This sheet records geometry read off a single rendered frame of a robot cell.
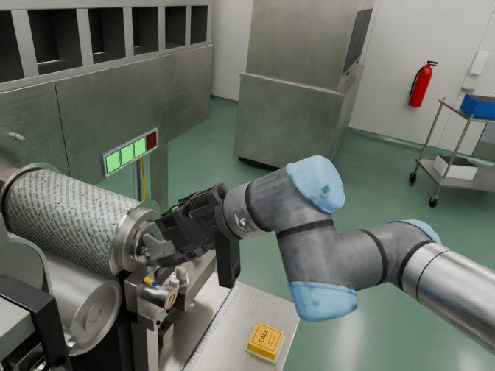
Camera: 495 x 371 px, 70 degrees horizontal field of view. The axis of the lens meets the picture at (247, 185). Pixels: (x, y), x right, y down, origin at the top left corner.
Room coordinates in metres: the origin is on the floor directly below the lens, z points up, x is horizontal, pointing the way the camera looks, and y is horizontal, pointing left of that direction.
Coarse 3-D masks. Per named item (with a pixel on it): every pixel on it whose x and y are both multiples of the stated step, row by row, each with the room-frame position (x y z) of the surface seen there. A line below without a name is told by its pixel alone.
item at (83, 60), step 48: (0, 0) 0.66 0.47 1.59; (48, 0) 0.76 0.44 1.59; (96, 0) 0.88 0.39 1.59; (144, 0) 1.05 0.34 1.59; (192, 0) 1.29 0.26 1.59; (0, 48) 0.70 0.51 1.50; (48, 48) 0.82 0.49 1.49; (96, 48) 0.97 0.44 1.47; (144, 48) 1.12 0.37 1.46; (192, 48) 1.30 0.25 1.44
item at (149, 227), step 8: (144, 224) 0.48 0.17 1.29; (152, 224) 0.49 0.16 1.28; (136, 232) 0.47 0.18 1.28; (144, 232) 0.47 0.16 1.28; (152, 232) 0.49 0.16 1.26; (160, 232) 0.51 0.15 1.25; (136, 240) 0.45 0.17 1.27; (136, 248) 0.45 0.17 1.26; (144, 248) 0.47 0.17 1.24; (136, 256) 0.45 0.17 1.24
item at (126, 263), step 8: (16, 184) 0.54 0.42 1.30; (8, 200) 0.52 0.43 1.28; (136, 216) 0.48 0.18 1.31; (144, 216) 0.49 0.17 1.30; (152, 216) 0.51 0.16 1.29; (160, 216) 0.53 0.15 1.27; (128, 224) 0.46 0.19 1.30; (136, 224) 0.47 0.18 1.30; (128, 232) 0.45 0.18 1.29; (120, 240) 0.44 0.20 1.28; (128, 240) 0.45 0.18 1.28; (120, 248) 0.43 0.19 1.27; (128, 248) 0.44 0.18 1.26; (120, 256) 0.43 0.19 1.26; (128, 256) 0.44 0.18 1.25; (120, 264) 0.43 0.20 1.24; (128, 264) 0.44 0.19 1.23; (136, 264) 0.46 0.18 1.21; (144, 264) 0.48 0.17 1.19
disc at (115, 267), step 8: (144, 200) 0.51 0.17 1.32; (152, 200) 0.53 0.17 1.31; (136, 208) 0.48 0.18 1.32; (144, 208) 0.50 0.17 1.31; (152, 208) 0.53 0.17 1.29; (160, 208) 0.55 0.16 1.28; (128, 216) 0.46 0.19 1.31; (120, 224) 0.45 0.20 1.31; (120, 232) 0.44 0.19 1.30; (112, 240) 0.43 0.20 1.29; (112, 248) 0.42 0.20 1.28; (112, 256) 0.42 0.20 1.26; (112, 264) 0.42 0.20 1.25; (112, 272) 0.42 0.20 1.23; (120, 272) 0.43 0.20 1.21; (128, 272) 0.45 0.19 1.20
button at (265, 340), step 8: (256, 328) 0.58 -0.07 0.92; (264, 328) 0.59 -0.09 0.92; (272, 328) 0.59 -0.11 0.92; (256, 336) 0.56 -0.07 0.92; (264, 336) 0.56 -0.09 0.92; (272, 336) 0.57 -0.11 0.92; (280, 336) 0.57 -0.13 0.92; (248, 344) 0.54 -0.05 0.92; (256, 344) 0.54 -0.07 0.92; (264, 344) 0.54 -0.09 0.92; (272, 344) 0.54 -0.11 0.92; (256, 352) 0.53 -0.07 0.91; (264, 352) 0.53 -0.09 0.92; (272, 352) 0.52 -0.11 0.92
